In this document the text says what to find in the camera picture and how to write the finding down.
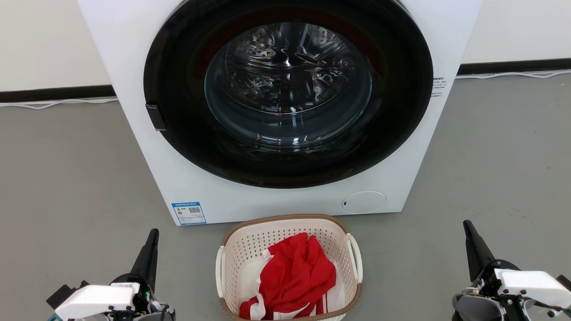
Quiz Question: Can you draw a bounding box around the black wall baseboard strip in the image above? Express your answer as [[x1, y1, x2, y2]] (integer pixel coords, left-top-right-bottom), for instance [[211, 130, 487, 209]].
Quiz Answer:
[[0, 84, 116, 103], [457, 58, 571, 75]]

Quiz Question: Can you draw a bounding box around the black round washer door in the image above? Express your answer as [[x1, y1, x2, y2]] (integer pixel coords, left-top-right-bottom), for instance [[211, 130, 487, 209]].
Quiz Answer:
[[143, 0, 434, 189]]

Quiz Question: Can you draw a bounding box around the blue energy label sticker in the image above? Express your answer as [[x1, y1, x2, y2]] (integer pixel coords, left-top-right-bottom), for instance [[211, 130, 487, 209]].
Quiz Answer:
[[171, 202, 207, 225]]

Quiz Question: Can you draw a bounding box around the white garment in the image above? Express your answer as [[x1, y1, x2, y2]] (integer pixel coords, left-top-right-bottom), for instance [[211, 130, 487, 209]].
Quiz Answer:
[[236, 256, 346, 321]]

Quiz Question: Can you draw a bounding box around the red garment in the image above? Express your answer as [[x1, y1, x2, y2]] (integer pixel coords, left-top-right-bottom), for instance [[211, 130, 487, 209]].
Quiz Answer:
[[240, 232, 337, 320]]

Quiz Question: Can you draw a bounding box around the beige perforated laundry basket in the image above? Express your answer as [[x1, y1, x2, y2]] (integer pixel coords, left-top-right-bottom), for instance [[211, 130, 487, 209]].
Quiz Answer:
[[215, 214, 363, 321]]

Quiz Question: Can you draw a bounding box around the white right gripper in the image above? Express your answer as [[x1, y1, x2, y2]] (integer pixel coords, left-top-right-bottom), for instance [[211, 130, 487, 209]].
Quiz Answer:
[[463, 220, 571, 321]]

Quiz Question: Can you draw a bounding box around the white floor cable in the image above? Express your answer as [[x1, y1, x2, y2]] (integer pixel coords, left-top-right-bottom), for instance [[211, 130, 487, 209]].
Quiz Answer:
[[0, 97, 119, 110], [455, 69, 571, 79]]

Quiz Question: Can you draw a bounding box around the white front-load washing machine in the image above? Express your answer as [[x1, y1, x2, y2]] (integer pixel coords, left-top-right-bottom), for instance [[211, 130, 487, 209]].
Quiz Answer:
[[77, 0, 484, 226]]

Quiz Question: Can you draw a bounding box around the black washer door handle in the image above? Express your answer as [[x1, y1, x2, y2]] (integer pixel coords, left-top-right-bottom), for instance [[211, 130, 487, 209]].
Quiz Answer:
[[145, 103, 166, 132]]

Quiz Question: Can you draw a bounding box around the round white filter cover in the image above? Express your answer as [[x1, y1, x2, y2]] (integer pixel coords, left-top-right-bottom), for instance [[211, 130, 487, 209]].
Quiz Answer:
[[342, 191, 387, 214]]

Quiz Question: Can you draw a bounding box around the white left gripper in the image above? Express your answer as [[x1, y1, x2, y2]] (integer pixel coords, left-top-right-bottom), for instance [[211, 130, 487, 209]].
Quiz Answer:
[[56, 229, 160, 321]]

